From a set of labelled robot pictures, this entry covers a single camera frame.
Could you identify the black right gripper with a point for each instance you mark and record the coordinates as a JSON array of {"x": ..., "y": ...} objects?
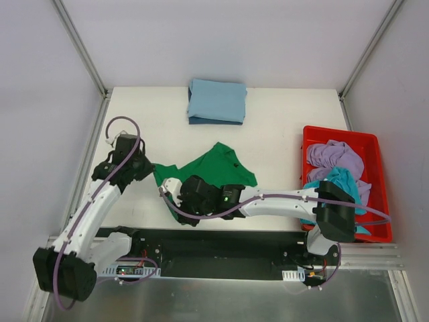
[{"x": 187, "y": 206}]

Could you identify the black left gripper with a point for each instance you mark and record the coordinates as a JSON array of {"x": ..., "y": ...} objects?
[{"x": 141, "y": 166}]

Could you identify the green t-shirt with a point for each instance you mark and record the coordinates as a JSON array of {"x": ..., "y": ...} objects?
[{"x": 219, "y": 166}]

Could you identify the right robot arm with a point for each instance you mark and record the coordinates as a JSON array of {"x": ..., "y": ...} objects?
[{"x": 329, "y": 207}]

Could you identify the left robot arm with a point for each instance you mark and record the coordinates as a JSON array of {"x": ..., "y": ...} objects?
[{"x": 71, "y": 265}]

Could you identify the light blue folded t-shirt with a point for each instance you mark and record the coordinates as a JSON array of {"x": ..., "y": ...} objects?
[{"x": 216, "y": 100}]

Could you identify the lavender crumpled t-shirt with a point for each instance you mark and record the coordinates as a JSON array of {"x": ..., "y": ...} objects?
[{"x": 335, "y": 154}]

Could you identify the teal crumpled t-shirt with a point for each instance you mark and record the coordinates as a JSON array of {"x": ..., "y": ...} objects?
[{"x": 342, "y": 177}]

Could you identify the red plastic bin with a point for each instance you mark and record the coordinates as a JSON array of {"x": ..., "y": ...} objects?
[{"x": 367, "y": 147}]

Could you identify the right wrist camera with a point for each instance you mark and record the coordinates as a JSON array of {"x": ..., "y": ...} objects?
[{"x": 172, "y": 186}]

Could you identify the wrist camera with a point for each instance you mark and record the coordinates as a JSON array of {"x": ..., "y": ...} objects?
[
  {"x": 111, "y": 140},
  {"x": 172, "y": 186}
]

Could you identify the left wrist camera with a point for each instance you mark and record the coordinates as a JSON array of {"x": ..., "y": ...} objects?
[{"x": 111, "y": 140}]

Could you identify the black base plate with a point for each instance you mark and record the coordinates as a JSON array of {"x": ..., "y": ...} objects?
[{"x": 242, "y": 255}]

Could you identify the left aluminium frame post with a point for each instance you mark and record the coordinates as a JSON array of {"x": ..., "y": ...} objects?
[{"x": 79, "y": 46}]

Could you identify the aluminium frame post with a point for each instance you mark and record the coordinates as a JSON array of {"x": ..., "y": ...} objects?
[
  {"x": 388, "y": 18},
  {"x": 79, "y": 46}
]

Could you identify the right aluminium frame post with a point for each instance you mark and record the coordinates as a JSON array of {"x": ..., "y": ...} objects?
[{"x": 388, "y": 18}]

